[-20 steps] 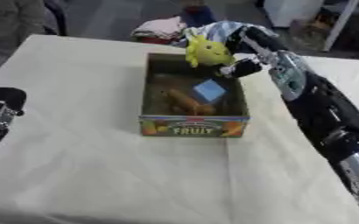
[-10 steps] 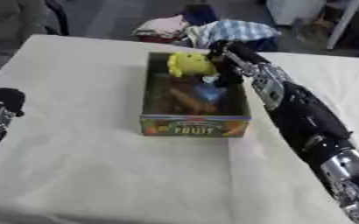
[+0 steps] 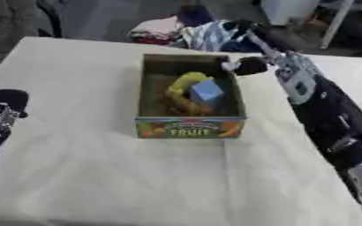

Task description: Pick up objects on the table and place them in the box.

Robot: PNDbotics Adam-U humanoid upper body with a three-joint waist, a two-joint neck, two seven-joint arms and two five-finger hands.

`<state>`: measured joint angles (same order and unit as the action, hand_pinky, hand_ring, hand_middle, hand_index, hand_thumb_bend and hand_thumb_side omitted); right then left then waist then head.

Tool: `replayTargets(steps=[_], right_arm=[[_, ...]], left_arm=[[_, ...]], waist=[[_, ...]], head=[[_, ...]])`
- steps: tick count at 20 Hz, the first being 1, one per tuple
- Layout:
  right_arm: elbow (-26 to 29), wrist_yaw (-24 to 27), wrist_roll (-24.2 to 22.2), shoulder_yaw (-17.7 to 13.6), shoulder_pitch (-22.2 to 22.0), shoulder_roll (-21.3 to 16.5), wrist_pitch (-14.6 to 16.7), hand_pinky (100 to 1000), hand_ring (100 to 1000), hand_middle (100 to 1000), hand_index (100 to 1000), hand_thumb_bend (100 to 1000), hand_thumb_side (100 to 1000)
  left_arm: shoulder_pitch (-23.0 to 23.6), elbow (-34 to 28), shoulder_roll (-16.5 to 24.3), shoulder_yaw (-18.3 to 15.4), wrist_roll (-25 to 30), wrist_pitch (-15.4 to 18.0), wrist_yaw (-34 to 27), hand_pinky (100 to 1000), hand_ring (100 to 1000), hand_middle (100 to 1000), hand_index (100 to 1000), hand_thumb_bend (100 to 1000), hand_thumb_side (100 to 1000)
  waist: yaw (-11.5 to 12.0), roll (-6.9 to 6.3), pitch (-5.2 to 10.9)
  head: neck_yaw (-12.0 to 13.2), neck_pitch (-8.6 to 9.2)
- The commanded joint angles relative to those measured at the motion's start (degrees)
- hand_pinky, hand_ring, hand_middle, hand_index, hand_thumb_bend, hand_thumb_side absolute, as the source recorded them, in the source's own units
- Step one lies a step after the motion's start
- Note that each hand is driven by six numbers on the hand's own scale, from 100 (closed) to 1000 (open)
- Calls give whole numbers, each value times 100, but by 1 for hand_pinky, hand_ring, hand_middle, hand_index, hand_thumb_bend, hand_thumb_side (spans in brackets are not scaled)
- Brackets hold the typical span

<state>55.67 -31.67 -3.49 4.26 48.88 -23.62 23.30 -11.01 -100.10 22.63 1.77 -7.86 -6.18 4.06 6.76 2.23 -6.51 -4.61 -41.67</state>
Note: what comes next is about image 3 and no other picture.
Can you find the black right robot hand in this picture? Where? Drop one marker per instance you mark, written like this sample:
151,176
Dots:
251,66

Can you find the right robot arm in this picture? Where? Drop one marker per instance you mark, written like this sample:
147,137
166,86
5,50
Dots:
333,123

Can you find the printed cardboard box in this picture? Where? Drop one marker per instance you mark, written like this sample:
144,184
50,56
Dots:
189,129

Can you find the blue white striped cloth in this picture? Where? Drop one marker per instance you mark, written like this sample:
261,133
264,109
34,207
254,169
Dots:
210,36

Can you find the blue block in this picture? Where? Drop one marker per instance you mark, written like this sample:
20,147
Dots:
206,91

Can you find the white bin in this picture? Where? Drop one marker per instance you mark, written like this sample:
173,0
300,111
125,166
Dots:
289,11

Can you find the yellow toy banana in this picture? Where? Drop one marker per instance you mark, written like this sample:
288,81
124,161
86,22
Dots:
181,88

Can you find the dark blue bag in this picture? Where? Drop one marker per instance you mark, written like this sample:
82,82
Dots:
195,14

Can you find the white furniture leg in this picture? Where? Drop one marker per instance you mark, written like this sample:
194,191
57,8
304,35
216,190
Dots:
336,23

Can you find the pink folded cloth pile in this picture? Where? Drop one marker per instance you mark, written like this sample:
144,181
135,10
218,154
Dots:
155,29

